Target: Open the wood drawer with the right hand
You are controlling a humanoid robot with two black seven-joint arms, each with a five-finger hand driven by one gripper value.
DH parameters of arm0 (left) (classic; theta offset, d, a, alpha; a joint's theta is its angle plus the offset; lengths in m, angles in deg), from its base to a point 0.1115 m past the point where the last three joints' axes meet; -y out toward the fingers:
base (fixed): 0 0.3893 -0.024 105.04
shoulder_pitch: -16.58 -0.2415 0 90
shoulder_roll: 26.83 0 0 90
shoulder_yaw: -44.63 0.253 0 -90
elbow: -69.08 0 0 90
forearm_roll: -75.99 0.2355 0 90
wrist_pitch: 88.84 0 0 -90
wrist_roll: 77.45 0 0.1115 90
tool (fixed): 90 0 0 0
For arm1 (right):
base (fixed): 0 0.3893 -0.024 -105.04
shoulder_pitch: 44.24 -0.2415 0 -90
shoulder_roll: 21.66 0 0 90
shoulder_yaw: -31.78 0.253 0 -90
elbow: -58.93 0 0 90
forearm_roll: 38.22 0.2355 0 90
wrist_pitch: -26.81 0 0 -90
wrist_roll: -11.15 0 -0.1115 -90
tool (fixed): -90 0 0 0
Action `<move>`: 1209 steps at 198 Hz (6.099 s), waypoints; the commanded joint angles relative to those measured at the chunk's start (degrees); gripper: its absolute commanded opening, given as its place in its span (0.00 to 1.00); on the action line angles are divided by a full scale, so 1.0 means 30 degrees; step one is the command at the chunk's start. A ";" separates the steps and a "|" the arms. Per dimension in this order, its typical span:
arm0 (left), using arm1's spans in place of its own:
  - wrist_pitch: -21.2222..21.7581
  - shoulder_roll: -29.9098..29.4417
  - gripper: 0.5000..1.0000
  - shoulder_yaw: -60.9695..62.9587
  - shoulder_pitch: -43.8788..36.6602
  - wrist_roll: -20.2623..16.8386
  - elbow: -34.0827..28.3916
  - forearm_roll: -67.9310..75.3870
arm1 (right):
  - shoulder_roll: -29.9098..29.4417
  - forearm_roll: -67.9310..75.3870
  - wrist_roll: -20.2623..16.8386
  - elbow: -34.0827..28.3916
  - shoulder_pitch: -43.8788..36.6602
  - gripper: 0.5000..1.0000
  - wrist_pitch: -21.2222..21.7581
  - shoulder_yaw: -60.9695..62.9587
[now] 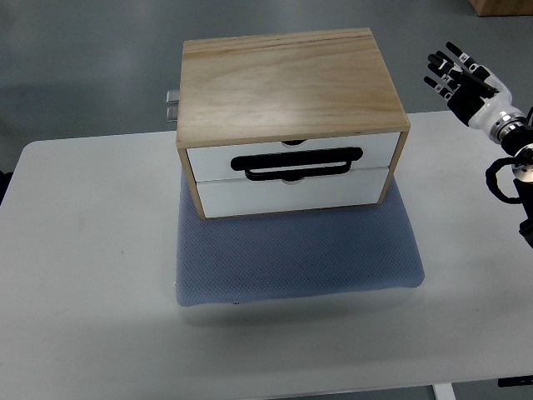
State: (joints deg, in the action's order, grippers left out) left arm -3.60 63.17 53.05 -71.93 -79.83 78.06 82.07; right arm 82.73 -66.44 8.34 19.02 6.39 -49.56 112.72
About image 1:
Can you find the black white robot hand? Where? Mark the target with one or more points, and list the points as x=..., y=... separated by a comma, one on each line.
x=476, y=96

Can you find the white drawer black handle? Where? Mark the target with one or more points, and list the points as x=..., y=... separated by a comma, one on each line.
x=233, y=162

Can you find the metal clamp behind cabinet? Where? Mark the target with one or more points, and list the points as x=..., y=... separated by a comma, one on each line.
x=172, y=101

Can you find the white lower drawer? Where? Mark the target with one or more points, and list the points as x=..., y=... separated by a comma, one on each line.
x=243, y=197

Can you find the wooden drawer cabinet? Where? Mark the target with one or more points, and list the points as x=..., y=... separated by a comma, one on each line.
x=285, y=88

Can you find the white table leg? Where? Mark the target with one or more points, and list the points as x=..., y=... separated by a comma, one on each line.
x=443, y=391

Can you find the blue mesh cushion mat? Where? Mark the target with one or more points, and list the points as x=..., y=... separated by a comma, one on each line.
x=294, y=255

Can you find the black object under table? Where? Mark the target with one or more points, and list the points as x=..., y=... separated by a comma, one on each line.
x=510, y=382

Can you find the cardboard box corner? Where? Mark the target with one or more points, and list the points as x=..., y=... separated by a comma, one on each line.
x=502, y=8

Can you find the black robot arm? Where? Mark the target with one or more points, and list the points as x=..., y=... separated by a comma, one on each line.
x=514, y=132

